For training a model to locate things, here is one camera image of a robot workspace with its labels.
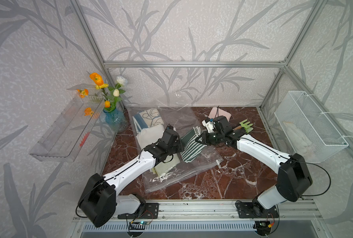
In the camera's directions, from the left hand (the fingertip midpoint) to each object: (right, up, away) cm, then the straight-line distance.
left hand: (184, 145), depth 82 cm
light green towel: (-13, -13, +2) cm, 18 cm away
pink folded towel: (+28, +20, +32) cm, 47 cm away
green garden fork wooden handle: (+45, +11, +26) cm, 53 cm away
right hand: (+6, +3, -1) cm, 7 cm away
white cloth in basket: (+61, +3, -7) cm, 61 cm away
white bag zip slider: (+20, -12, +6) cm, 24 cm away
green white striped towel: (+4, -1, -2) cm, 4 cm away
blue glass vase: (-47, +15, +16) cm, 51 cm away
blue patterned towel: (-28, +15, +26) cm, 41 cm away
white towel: (-25, +3, +20) cm, 32 cm away
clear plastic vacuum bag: (-1, +15, +30) cm, 33 cm away
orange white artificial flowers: (-46, +30, +9) cm, 56 cm away
